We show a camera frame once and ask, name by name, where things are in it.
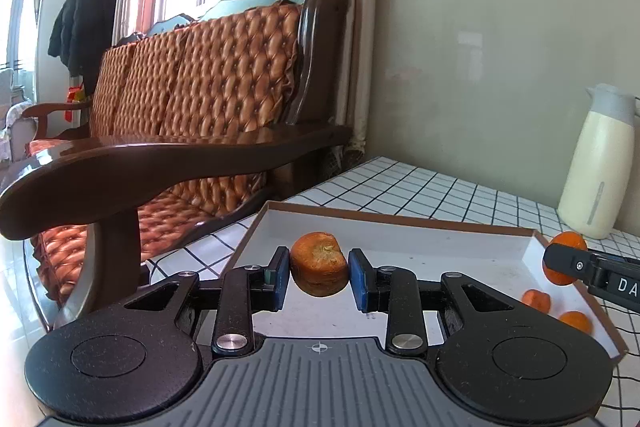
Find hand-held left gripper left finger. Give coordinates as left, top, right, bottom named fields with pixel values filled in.
left=124, top=247, right=292, bottom=354

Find white cabinet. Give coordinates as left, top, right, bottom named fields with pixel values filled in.
left=36, top=0, right=88, bottom=142

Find wooden sofa orange cushions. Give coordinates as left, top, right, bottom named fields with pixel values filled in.
left=0, top=0, right=353, bottom=333

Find carrot piece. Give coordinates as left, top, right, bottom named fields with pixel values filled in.
left=291, top=232, right=349, bottom=298
left=521, top=289, right=552, bottom=313

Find red hanging ornament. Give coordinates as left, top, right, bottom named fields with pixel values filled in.
left=65, top=84, right=86, bottom=124

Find small orange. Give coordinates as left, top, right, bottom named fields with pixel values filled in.
left=558, top=311, right=593, bottom=335

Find patterned armchair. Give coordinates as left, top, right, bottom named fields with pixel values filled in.
left=0, top=67, right=38, bottom=164

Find cream thermos jug grey lid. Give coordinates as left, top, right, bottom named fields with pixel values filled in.
left=557, top=83, right=640, bottom=240

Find brown cardboard box tray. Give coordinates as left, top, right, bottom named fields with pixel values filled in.
left=220, top=201, right=628, bottom=363

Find black checked white tablecloth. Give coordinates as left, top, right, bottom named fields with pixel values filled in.
left=145, top=156, right=640, bottom=427

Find black coat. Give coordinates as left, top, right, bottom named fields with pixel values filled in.
left=48, top=0, right=120, bottom=95

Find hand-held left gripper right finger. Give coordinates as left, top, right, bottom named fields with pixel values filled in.
left=348, top=248, right=549, bottom=356

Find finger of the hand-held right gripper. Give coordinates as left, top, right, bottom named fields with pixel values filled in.
left=544, top=243, right=608, bottom=293

